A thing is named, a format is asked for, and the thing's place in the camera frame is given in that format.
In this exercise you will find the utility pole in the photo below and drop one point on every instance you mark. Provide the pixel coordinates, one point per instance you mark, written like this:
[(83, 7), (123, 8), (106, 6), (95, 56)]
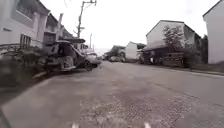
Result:
[(80, 21)]

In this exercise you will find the low shelter with roof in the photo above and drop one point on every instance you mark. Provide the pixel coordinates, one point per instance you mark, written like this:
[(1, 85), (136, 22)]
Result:
[(156, 53)]

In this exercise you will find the grey concrete road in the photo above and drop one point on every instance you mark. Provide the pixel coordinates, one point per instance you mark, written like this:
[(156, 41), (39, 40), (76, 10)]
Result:
[(126, 90)]

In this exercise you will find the white house with balcony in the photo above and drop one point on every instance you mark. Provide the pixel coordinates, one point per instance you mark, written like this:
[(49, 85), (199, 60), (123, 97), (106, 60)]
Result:
[(23, 25)]

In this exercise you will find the small white house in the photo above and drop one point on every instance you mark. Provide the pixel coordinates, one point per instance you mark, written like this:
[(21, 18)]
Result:
[(131, 50)]

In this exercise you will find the vehicle with open hatch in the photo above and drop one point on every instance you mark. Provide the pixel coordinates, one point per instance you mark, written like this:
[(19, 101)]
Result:
[(68, 56)]

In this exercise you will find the pale car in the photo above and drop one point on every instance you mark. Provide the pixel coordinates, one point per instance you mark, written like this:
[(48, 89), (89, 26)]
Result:
[(115, 59)]

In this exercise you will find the robot's own part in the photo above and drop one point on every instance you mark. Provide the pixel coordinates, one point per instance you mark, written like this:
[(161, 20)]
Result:
[(75, 125), (147, 125)]

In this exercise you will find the white building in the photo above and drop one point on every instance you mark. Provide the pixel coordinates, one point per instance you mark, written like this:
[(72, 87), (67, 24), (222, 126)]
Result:
[(215, 36)]

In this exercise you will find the white gabled house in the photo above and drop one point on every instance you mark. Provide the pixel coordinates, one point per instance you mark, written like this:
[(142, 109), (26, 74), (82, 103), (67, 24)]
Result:
[(163, 31)]

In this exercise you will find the dark bushes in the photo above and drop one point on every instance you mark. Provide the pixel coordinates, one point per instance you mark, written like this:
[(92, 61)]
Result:
[(18, 65)]

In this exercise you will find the tree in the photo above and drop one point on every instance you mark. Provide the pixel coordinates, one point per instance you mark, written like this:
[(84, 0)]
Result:
[(173, 38)]

